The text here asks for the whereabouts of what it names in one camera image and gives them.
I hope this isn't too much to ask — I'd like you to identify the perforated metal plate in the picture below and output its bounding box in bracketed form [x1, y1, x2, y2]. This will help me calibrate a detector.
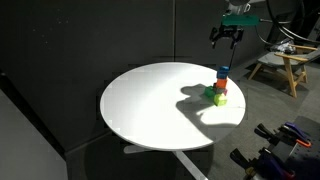
[284, 143, 320, 180]

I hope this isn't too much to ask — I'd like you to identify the blue building block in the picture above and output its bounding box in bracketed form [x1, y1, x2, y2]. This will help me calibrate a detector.
[216, 66, 229, 79]

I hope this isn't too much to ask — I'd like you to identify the pink building block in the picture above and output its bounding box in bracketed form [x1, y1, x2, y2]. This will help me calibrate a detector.
[223, 89, 228, 96]

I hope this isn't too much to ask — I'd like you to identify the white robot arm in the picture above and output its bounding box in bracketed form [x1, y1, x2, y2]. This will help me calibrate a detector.
[209, 0, 251, 49]

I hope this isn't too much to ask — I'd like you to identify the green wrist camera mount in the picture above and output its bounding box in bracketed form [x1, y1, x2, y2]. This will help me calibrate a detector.
[222, 15, 259, 26]

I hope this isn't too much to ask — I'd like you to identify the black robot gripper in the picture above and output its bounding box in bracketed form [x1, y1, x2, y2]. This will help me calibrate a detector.
[209, 25, 244, 49]

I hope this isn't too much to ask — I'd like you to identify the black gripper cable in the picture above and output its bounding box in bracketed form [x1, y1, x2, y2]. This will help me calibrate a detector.
[254, 0, 320, 46]

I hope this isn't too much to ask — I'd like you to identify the grey building block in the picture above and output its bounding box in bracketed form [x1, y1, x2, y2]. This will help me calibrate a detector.
[213, 83, 226, 94]

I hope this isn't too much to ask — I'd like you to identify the green building block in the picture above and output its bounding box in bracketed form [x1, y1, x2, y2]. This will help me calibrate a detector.
[204, 86, 215, 98]

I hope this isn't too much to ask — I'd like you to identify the purple orange clamp upper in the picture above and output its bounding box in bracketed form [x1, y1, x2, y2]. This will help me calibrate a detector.
[254, 122, 312, 148]

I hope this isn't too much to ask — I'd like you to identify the purple clamp lower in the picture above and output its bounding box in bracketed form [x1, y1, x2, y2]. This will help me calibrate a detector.
[230, 148, 296, 180]

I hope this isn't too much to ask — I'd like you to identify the wooden armchair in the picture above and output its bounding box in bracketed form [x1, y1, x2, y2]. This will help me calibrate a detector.
[248, 43, 320, 98]

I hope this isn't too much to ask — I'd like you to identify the yellow-green building block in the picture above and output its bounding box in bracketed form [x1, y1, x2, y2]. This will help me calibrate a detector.
[214, 94, 227, 106]

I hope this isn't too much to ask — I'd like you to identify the white table base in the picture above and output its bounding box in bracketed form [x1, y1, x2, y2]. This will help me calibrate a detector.
[123, 145, 209, 180]

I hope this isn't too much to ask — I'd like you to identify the orange building block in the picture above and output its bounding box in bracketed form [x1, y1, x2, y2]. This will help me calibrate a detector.
[216, 79, 227, 88]

